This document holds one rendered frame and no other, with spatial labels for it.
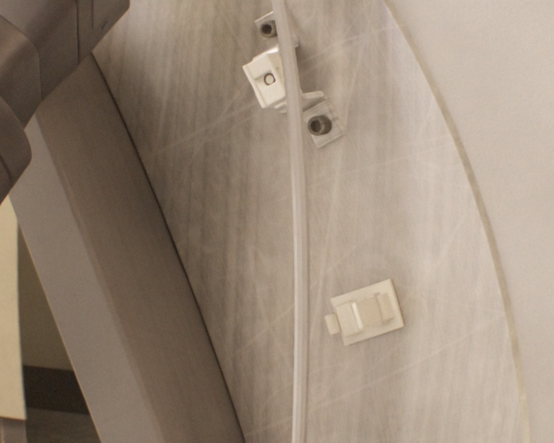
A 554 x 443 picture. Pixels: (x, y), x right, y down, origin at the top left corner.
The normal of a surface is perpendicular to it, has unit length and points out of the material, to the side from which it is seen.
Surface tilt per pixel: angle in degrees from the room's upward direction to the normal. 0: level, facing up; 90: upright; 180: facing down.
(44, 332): 90
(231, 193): 90
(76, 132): 55
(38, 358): 90
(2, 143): 99
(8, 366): 90
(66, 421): 0
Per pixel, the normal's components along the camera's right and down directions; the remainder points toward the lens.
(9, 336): 0.17, 0.18
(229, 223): -0.50, 0.12
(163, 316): 0.80, -0.31
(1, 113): 0.54, 0.14
